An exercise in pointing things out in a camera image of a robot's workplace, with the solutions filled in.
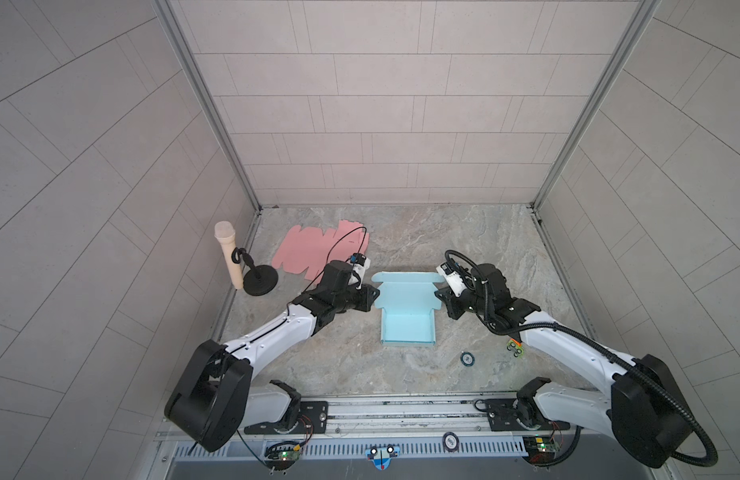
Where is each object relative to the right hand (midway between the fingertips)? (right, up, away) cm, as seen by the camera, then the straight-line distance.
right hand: (435, 294), depth 82 cm
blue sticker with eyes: (-15, -32, -17) cm, 39 cm away
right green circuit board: (+22, -32, -15) cm, 42 cm away
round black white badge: (+1, -31, -14) cm, 34 cm away
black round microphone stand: (-53, +2, +10) cm, 54 cm away
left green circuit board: (-37, -32, -18) cm, 52 cm away
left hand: (-14, +1, 0) cm, 14 cm away
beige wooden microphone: (-54, +18, -8) cm, 58 cm away
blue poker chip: (+8, -17, -2) cm, 19 cm away
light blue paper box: (-8, -2, 0) cm, 8 cm away
